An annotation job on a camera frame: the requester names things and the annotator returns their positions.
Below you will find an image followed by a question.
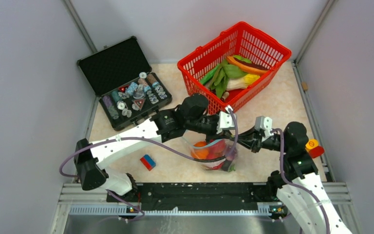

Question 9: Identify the red blue toy block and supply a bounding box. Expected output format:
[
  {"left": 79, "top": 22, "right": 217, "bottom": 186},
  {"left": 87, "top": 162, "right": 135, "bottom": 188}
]
[{"left": 140, "top": 155, "right": 156, "bottom": 171}]

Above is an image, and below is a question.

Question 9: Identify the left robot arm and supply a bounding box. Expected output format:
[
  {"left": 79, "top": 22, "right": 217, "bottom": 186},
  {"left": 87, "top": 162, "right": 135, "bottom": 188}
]
[{"left": 72, "top": 94, "right": 232, "bottom": 202}]

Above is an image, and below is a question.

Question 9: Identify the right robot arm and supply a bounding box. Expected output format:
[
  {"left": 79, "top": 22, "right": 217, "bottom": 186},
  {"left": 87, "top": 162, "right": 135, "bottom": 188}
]
[{"left": 236, "top": 117, "right": 351, "bottom": 234}]

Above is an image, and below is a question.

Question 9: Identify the dark purple grape bunch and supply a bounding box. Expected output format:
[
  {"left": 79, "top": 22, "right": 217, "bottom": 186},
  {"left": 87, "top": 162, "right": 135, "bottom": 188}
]
[{"left": 222, "top": 146, "right": 238, "bottom": 172}]

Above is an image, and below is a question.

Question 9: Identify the clear zip top bag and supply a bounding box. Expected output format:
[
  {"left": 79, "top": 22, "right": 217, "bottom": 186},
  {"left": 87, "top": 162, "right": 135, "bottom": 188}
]
[{"left": 180, "top": 137, "right": 238, "bottom": 173}]

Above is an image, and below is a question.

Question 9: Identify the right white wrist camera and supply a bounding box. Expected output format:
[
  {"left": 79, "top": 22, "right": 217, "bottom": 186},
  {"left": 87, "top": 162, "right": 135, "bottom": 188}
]
[{"left": 254, "top": 116, "right": 273, "bottom": 141}]

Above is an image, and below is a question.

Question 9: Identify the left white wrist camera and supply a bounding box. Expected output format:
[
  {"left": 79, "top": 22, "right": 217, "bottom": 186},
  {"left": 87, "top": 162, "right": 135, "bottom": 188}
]
[{"left": 217, "top": 105, "right": 237, "bottom": 134}]

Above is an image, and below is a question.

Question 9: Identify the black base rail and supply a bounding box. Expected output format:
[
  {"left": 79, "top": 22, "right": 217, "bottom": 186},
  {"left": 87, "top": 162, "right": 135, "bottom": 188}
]
[{"left": 122, "top": 182, "right": 279, "bottom": 211}]

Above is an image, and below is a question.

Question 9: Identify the small beige mushroom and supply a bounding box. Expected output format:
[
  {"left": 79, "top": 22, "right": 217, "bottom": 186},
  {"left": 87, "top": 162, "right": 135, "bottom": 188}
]
[{"left": 221, "top": 91, "right": 229, "bottom": 102}]

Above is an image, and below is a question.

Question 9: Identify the red chili pepper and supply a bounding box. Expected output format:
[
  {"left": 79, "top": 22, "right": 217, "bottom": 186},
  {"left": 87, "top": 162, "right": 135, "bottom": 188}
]
[{"left": 205, "top": 161, "right": 225, "bottom": 171}]

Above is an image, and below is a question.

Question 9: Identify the green pepper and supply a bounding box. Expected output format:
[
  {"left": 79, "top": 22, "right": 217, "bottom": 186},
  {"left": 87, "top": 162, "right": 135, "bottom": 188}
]
[{"left": 200, "top": 64, "right": 220, "bottom": 85}]

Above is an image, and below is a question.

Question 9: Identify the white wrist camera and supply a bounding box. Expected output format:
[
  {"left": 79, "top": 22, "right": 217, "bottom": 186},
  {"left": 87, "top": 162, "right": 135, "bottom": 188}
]
[
  {"left": 217, "top": 105, "right": 237, "bottom": 134},
  {"left": 254, "top": 116, "right": 273, "bottom": 141}
]

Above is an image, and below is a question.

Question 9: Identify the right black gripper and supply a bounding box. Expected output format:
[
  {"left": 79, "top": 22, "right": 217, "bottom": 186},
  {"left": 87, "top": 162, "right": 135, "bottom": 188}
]
[{"left": 230, "top": 125, "right": 290, "bottom": 153}]

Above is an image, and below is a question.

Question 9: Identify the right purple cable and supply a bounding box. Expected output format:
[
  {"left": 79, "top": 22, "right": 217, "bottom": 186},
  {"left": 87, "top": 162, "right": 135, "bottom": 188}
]
[{"left": 271, "top": 128, "right": 331, "bottom": 234}]

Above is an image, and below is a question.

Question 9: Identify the green leafy vegetable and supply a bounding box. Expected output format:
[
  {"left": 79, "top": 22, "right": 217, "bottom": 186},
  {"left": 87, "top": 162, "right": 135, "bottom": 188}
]
[{"left": 209, "top": 59, "right": 247, "bottom": 99}]

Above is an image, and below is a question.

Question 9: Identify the light green lettuce head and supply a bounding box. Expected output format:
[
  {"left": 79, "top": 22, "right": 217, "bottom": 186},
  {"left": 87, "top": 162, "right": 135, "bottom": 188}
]
[{"left": 233, "top": 55, "right": 252, "bottom": 64}]

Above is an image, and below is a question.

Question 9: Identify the red plastic shopping basket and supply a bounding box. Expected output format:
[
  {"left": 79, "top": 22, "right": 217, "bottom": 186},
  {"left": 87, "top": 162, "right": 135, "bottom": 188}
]
[{"left": 177, "top": 21, "right": 291, "bottom": 115}]

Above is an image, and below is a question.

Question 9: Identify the black poker chip case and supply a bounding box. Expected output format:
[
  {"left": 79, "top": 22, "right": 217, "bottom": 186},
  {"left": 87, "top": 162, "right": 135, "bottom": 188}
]
[{"left": 77, "top": 36, "right": 172, "bottom": 131}]

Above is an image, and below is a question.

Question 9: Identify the small orange pumpkin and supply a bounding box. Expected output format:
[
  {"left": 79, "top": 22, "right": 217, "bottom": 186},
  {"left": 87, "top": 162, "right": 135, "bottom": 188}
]
[{"left": 190, "top": 141, "right": 209, "bottom": 159}]

